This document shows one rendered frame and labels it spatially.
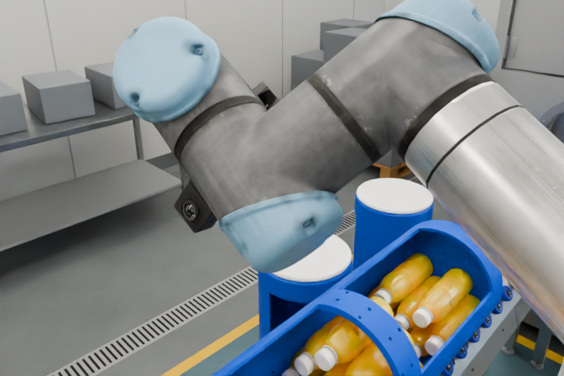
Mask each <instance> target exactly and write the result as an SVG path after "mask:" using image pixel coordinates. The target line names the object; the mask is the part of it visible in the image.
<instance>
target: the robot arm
mask: <svg viewBox="0 0 564 376"><path fill-rule="evenodd" d="M499 55H500V50H499V43H498V41H497V38H496V35H495V33H494V31H493V29H492V28H491V26H490V24H489V23H488V21H487V20H486V19H485V18H483V17H482V16H481V15H480V14H479V13H478V11H477V9H476V7H475V5H474V4H473V3H472V2H471V1H469V0H404V1H403V2H402V3H401V4H399V5H398V6H397V7H395V8H394V9H392V10H391V11H390V12H387V13H383V14H381V15H380V16H379V17H377V18H376V19H375V20H374V22H373V25H372V26H371V27H370V28H369V29H367V30H366V31H365V32H363V33H362V34H361V35H360V36H358V37H357V38H356V39H355V40H354V41H353V42H352V43H351V44H349V45H348V46H347V47H346V48H344V49H343V50H342V51H341V52H339V53H338V54H337V55H336V56H334V57H333V58H332V59H331V60H329V61H328V62H327V63H326V64H325V65H324V66H323V67H322V68H320V69H319V70H318V71H317V72H315V73H314V74H313V75H312V76H310V77H309V78H308V79H307V80H305V81H303V82H302V83H301V84H300V85H298V86H297V87H296V88H295V89H294V90H293V91H292V92H290V93H289V94H288V95H287V96H286V97H284V98H283V99H282V100H279V99H278V98H277V97H276V96H275V94H274V93H273V92H272V91H271V90H270V89H269V88H268V87H267V86H266V85H265V84H264V83H263V81H261V82H260V83H259V84H258V85H257V86H256V87H255V88H254V89H252V88H251V87H250V86H249V85H248V83H246V81H245V80H244V79H243V78H242V77H241V76H240V75H239V74H238V72H237V71H236V70H235V69H234V68H233V66H232V65H231V64H230V63H229V62H228V60H227V59H226V58H225V57H224V55H223V54H222V53H221V52H220V50H219V47H218V46H217V44H216V42H215V41H214V40H213V39H212V38H211V37H209V36H207V35H205V34H203V33H202V32H201V31H200V30H199V29H198V28H197V27H196V26H195V25H194V24H193V23H191V22H189V21H187V20H185V19H183V18H177V17H161V18H154V19H152V20H149V21H148V22H146V23H143V24H141V25H140V27H138V28H137V29H134V30H133V32H132V33H131V34H130V35H129V36H128V37H127V38H126V39H125V40H124V41H123V43H122V44H121V46H120V48H119V50H118V52H117V55H116V58H115V61H114V65H113V82H114V86H115V88H116V91H117V94H118V95H119V96H120V98H121V99H122V100H123V102H124V103H125V104H126V105H127V106H129V107H130V108H132V109H133V111H134V113H135V114H136V115H137V116H138V117H139V118H141V119H143V120H144V121H146V122H149V123H152V124H153V125H154V126H155V127H156V128H157V130H158V131H159V133H160V135H161V136H162V138H163V139H164V141H165V142H166V143H167V145H168V146H169V148H170V150H171V152H172V153H173V155H174V156H175V157H176V159H177V160H178V161H180V163H181V164H182V166H183V167H184V169H185V171H186V173H187V174H188V176H190V178H191V179H190V181H189V183H188V184H187V186H186V187H185V189H184V190H183V191H182V193H181V194H180V197H179V198H178V200H177V201H176V203H175V209H176V210H177V211H178V212H179V214H180V215H181V217H182V218H183V219H184V220H185V222H186V223H187V225H188V226H189V227H190V228H191V230H192V231H193V232H194V233H196V232H201V231H204V230H207V229H209V228H212V227H213V226H214V224H215V223H216V222H217V220H218V226H219V227H220V229H221V230H222V231H223V232H225V233H226V234H227V236H228V237H229V239H230V240H231V242H232V243H233V245H234V246H235V248H236V249H237V250H238V252H239V253H240V254H241V255H242V256H244V258H245V259H246V260H247V262H248V263H249V265H250V266H251V267H252V268H253V269H255V270H257V271H258V272H261V273H275V272H279V271H281V270H283V269H287V268H289V267H290V266H292V265H294V264H296V263H298V262H299V261H301V260H302V259H304V258H305V257H307V256H308V255H310V254H311V253H313V252H314V251H315V250H317V249H318V248H319V247H320V246H321V245H322V244H323V243H324V242H325V241H326V240H327V239H328V238H329V237H331V236H332V235H333V234H334V233H335V232H336V231H337V229H338V228H339V227H340V226H341V225H342V221H343V217H344V215H343V210H342V208H341V207H340V205H339V204H338V202H337V201H338V198H337V196H336V195H335V193H337V192H338V191H339V190H341V188H343V187H344V186H345V185H346V184H348V183H349V182H350V181H351V180H353V179H354V178H355V177H357V176H358V175H360V174H361V173H362V172H363V171H365V170H366V169H367V168H368V167H369V166H370V165H372V164H374V163H375V162H376V161H377V160H379V159H380V158H381V157H383V156H384V155H385V154H387V153H388V152H389V151H390V150H391V149H393V150H394V151H395V152H396V153H397V155H398V156H399V157H400V158H401V159H402V160H403V161H404V162H405V163H406V165H407V166H408V167H409V168H410V170H411V171H412V172H413V173H414V174H415V176H416V177H417V178H418V179H419V180H420V181H421V183H422V184H423V185H424V186H425V187H426V188H427V190H428V191H429V192H430V193H431V194H432V195H433V196H434V197H435V198H436V199H437V200H438V201H439V203H440V204H441V205H442V206H443V207H444V208H445V210H446V211H447V212H448V213H449V214H450V215H451V217H452V218H453V219H454V220H455V221H456V222H457V224H458V225H459V226H460V227H461V228H462V230H463V231H464V232H465V233H466V234H467V235H468V236H469V237H470V238H471V239H472V240H473V241H474V243H475V244H476V245H477V246H478V247H479V248H480V250H481V251H482V252H483V253H484V254H485V255H486V257H487V258H488V259H489V260H490V261H491V262H492V264H493V265H494V266H495V267H496V268H497V269H498V271H499V272H500V273H501V274H502V275H503V276H504V277H505V278H506V279H507V280H508V281H509V283H510V284H511V285H512V286H513V287H514V288H515V290H516V291H517V292H518V293H519V294H520V295H521V297H522V298H523V299H524V300H525V301H526V302H527V304H528V305H529V306H530V307H531V308H532V309H533V311H534V312H535V313H536V314H537V315H538V316H539V318H540V319H541V320H543V322H544V323H545V324H546V325H547V326H548V327H549V328H550V330H551V331H552V332H553V333H554V334H555V335H556V337H557V338H558V339H559V340H560V341H561V343H562V344H563V345H564V144H563V143H562V142H561V141H560V140H559V139H558V138H557V137H556V136H554V135H553V134H552V133H551V132H550V131H549V130H548V129H547V128H546V127H545V126H543V125H542V124H541V123H540V122H539V121H538V120H537V119H536V118H535V117H534V116H532V115H531V114H530V113H529V112H528V111H527V110H526V109H525V108H524V107H522V106H521V105H520V104H519V103H518V102H517V101H516V100H515V99H514V98H513V97H512V96H511V95H510V94H509V93H508V92H507V91H506V90H505V89H504V88H503V87H501V86H500V85H499V84H498V83H496V82H495V81H494V80H493V79H492V78H491V77H490V76H489V75H488V74H489V72H490V71H491V70H492V69H493V68H494V67H495V66H496V65H497V64H498V61H499ZM266 105H268V106H267V107H266Z"/></svg>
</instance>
